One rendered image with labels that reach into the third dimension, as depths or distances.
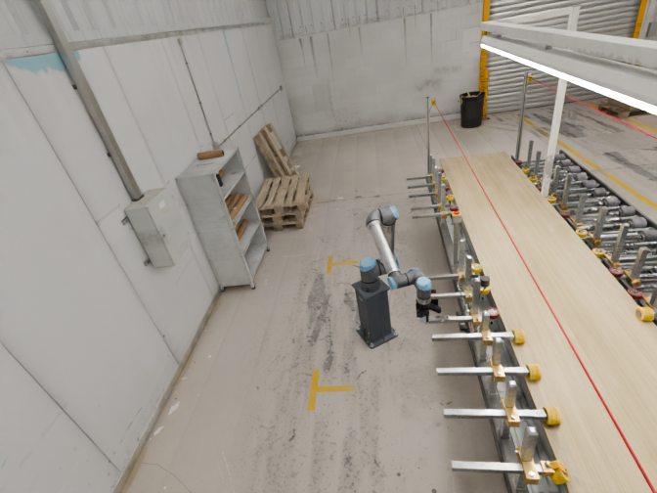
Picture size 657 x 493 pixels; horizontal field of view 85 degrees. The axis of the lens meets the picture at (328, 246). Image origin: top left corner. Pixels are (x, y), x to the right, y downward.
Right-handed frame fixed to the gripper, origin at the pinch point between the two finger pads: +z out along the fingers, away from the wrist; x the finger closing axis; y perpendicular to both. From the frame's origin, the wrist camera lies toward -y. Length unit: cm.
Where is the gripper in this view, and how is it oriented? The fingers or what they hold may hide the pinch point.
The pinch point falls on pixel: (427, 322)
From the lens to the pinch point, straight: 263.5
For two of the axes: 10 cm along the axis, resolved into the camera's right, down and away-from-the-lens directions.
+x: -1.2, 5.5, -8.2
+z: 1.5, 8.3, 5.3
